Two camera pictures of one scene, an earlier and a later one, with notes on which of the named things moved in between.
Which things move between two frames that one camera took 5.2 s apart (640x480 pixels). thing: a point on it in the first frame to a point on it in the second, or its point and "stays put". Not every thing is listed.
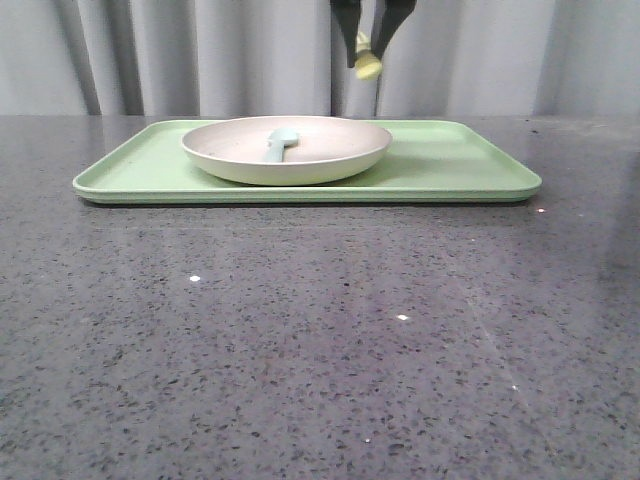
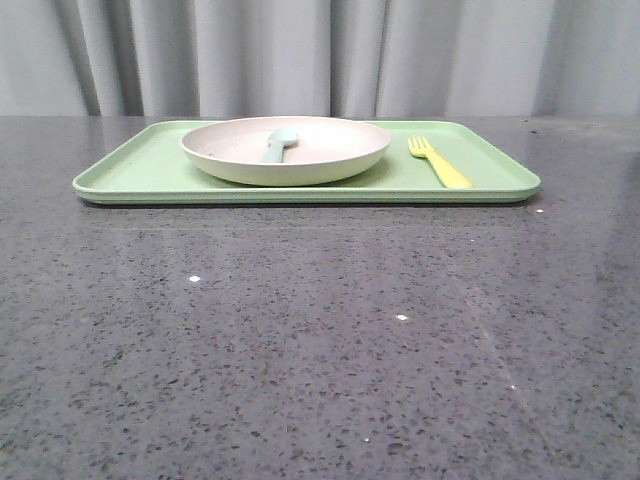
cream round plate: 327,148 stays put
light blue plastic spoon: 279,139 stays put
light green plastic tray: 463,161 stays put
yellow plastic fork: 368,64 to 421,147
